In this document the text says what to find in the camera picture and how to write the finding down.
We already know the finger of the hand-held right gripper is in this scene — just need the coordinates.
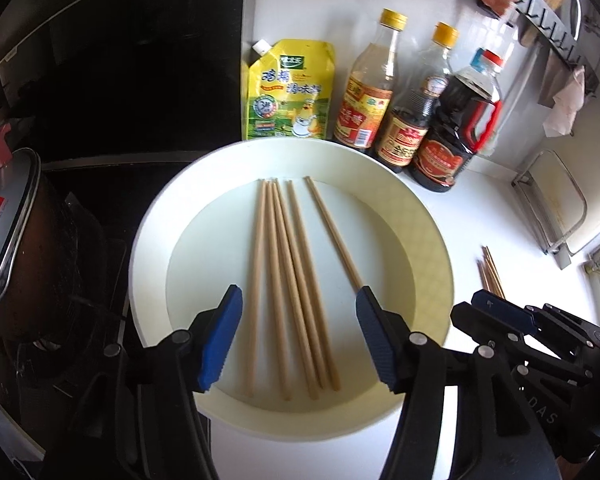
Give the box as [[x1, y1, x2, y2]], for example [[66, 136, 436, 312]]
[[450, 301, 518, 358], [471, 290, 538, 336]]

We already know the crumpled beige cloth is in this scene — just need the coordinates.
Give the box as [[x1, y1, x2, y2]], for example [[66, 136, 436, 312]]
[[539, 66, 587, 138]]

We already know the amber vinegar bottle yellow cap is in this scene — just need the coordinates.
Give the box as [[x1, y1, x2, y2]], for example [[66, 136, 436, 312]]
[[332, 8, 409, 150]]

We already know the black range hood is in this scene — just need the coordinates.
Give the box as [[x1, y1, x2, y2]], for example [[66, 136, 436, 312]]
[[0, 0, 246, 161]]

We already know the black wall hook rail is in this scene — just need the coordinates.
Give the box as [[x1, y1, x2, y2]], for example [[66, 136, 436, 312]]
[[505, 0, 600, 96]]

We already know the metal pot with lid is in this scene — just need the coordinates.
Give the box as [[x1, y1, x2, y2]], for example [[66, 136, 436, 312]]
[[0, 127, 88, 346]]

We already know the yellow seasoning pouch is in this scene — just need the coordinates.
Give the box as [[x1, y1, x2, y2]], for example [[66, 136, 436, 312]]
[[241, 39, 337, 142]]

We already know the white round basin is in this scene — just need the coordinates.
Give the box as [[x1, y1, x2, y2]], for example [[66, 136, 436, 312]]
[[128, 137, 455, 423]]

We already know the metal wire rack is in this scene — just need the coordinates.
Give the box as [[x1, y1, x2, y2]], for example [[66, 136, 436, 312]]
[[511, 149, 588, 271]]

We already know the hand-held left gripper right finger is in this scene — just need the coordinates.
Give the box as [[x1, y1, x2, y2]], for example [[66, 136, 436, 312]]
[[355, 285, 556, 480]]

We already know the dark soy sauce bottle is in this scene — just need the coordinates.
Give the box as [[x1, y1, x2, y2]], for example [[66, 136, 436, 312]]
[[374, 22, 460, 174]]

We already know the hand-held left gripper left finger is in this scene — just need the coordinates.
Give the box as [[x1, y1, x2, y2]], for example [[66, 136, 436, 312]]
[[70, 284, 244, 480]]

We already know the large red-handled soy sauce jug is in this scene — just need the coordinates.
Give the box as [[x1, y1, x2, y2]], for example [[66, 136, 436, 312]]
[[407, 48, 505, 193]]

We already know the black gas stove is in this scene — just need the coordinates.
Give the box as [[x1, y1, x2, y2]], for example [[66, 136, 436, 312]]
[[0, 160, 146, 480]]

